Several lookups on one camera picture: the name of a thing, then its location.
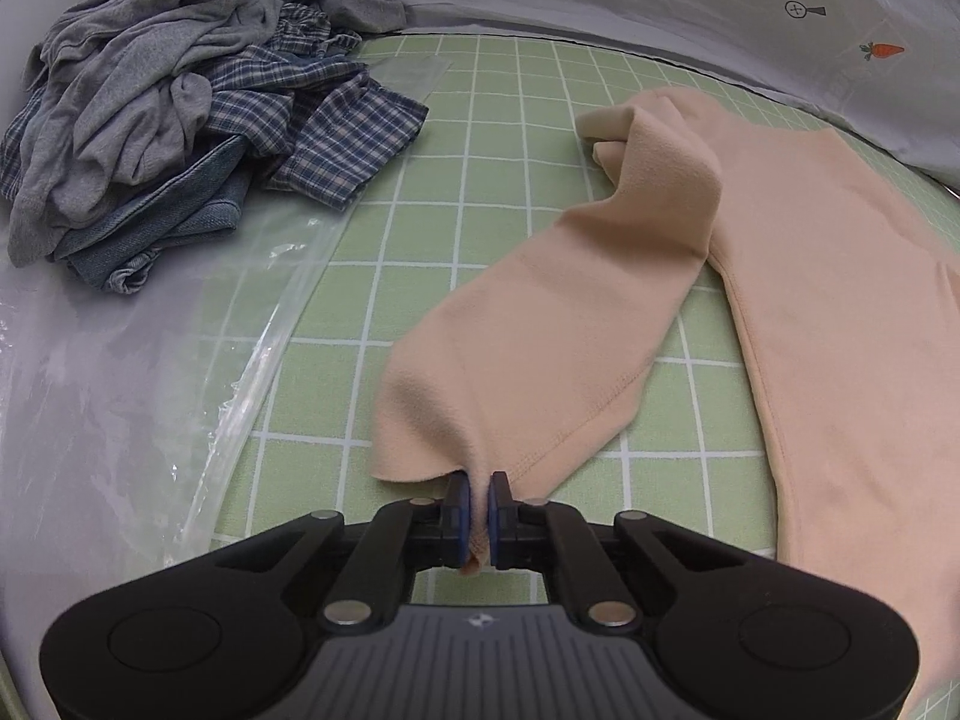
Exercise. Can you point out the blue plaid shirt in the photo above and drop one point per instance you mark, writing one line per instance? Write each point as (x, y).
(330, 142)

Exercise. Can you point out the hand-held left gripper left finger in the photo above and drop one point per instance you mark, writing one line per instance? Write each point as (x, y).
(463, 514)

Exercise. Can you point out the blue denim jeans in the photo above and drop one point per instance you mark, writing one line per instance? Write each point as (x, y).
(165, 225)

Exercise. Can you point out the grey t-shirt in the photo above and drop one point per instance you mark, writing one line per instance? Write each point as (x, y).
(127, 90)

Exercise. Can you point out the grey printed bedsheet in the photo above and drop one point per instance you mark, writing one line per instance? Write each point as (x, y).
(697, 7)

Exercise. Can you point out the green checked mat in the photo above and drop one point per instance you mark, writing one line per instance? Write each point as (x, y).
(420, 240)

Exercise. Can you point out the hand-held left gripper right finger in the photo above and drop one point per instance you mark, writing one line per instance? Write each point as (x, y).
(495, 517)

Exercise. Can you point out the beige fleece sweater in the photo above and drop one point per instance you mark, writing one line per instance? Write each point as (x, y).
(645, 255)

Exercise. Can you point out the clear plastic bag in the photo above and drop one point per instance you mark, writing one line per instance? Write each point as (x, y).
(150, 382)

